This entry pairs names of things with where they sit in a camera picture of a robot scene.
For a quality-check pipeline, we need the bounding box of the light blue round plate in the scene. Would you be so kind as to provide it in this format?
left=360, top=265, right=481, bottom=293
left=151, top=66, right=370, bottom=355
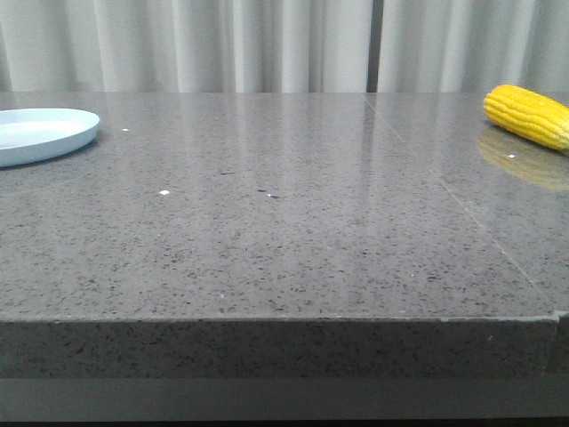
left=1, top=108, right=100, bottom=167

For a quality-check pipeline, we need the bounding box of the grey pleated curtain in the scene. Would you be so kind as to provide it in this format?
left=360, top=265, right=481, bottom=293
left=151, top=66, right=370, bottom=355
left=1, top=1, right=568, bottom=93

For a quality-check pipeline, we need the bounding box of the yellow corn cob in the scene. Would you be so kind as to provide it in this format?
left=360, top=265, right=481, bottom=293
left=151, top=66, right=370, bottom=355
left=483, top=84, right=568, bottom=151

